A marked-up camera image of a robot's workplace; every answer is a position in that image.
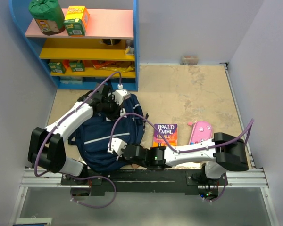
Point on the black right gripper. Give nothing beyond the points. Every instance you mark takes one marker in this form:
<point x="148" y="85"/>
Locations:
<point x="122" y="158"/>

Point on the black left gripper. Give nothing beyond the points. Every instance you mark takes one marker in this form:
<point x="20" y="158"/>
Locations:
<point x="116" y="113"/>

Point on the navy blue backpack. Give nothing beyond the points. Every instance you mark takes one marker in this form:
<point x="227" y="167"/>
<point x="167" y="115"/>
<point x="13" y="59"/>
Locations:
<point x="92" y="138"/>

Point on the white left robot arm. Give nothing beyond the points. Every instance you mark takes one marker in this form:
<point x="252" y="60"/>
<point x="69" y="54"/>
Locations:
<point x="47" y="146"/>

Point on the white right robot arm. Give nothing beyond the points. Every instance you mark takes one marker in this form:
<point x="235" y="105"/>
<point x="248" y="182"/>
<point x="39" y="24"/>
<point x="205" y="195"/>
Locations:
<point x="221" y="154"/>

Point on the Roald Dahl Charlie book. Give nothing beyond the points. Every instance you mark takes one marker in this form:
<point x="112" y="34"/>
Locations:
<point x="169" y="132"/>

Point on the orange yellow snack packets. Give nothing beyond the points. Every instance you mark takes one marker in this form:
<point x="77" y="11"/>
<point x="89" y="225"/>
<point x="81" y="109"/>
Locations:
<point x="122" y="66"/>

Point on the green box right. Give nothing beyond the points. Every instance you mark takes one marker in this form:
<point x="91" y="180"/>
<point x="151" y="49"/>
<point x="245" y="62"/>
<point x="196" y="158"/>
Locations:
<point x="77" y="66"/>

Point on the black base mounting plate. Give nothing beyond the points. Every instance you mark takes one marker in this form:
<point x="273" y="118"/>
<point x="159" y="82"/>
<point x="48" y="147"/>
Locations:
<point x="187" y="181"/>

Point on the blue shelf unit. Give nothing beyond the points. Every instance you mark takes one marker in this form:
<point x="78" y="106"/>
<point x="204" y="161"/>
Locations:
<point x="105" y="40"/>

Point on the green box left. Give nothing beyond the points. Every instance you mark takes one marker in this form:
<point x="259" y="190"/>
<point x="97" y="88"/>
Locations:
<point x="57" y="67"/>

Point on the pink pencil case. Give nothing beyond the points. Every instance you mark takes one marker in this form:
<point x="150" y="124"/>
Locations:
<point x="201" y="131"/>

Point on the yellow green carton box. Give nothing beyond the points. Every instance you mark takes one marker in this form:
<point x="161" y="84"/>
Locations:
<point x="76" y="20"/>

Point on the green chips canister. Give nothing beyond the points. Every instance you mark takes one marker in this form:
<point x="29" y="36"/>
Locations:
<point x="48" y="15"/>

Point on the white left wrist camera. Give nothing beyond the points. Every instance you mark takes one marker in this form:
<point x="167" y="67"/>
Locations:
<point x="120" y="95"/>

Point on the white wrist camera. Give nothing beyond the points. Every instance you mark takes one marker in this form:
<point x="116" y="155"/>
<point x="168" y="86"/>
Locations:
<point x="120" y="95"/>
<point x="116" y="147"/>

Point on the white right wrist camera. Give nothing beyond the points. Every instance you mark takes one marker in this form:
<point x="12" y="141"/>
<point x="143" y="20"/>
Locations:
<point x="116" y="147"/>

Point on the small brown box at wall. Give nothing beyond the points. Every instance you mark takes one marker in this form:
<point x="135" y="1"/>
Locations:
<point x="189" y="60"/>

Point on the aluminium rail frame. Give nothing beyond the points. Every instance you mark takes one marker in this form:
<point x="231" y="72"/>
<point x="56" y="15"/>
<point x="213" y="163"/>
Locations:
<point x="169" y="94"/>

